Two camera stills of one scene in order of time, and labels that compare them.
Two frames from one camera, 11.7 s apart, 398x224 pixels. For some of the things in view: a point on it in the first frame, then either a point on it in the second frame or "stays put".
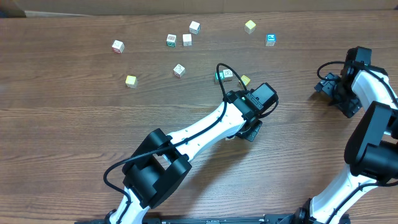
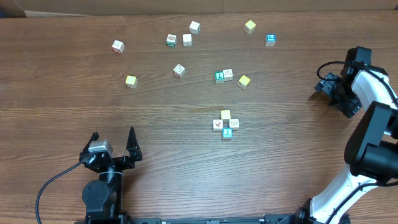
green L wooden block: [221, 77] stays put
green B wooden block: [171, 40] stays put
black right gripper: [327, 85] stays put
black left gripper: [249, 132] → [116, 162]
